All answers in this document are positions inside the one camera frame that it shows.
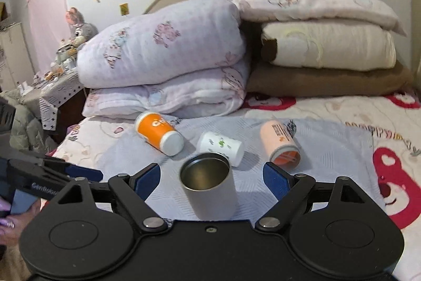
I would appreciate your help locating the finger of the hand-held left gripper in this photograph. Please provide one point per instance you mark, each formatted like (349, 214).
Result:
(84, 173)

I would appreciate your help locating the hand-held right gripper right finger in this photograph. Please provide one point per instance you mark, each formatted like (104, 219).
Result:
(274, 179)

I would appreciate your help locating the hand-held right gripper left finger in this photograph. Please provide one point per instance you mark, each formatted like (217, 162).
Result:
(148, 176)

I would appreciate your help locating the grey metal cup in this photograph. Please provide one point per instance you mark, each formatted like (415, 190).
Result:
(213, 197)

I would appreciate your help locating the person's left hand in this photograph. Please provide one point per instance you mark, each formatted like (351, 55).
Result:
(24, 220)

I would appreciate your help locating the peach bottle orange cap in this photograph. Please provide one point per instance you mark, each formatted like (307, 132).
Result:
(275, 136)

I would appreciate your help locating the orange bottle white cap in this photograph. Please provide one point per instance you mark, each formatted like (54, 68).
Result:
(154, 129)

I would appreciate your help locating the green padded jacket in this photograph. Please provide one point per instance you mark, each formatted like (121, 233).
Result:
(29, 126)

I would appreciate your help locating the light blue cloth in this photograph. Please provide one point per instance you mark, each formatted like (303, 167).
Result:
(329, 151)

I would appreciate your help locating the small white patterned bottle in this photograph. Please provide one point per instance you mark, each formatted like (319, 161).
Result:
(218, 144)

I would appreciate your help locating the flat lilac folded quilt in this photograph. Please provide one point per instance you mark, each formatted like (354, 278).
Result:
(164, 100)

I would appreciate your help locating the side table with patterned cloth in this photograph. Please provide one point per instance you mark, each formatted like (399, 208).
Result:
(56, 98)

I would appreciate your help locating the beige clothing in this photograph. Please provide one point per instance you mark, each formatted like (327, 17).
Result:
(11, 266)

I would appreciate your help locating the brown folded blanket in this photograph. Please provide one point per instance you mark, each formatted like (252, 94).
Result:
(329, 83)

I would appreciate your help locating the cluster of small household items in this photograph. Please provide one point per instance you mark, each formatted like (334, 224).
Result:
(64, 62)

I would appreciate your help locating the white cabinet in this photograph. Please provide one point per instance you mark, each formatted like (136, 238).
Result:
(13, 54)

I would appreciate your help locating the large lilac folded quilt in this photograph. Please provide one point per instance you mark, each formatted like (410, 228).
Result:
(164, 44)

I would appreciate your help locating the grey plush toy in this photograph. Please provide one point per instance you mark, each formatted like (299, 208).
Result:
(86, 30)

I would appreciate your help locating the cream pillow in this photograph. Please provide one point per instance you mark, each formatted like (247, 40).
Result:
(332, 49)

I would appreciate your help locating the pink curtain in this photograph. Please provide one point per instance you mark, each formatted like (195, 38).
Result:
(49, 21)

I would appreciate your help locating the cardboard box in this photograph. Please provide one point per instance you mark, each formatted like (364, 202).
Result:
(3, 11)

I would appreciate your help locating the pink floral pillow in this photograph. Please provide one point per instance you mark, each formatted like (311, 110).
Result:
(315, 6)

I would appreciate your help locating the yellow wall sticker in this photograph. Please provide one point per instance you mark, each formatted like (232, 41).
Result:
(123, 9)

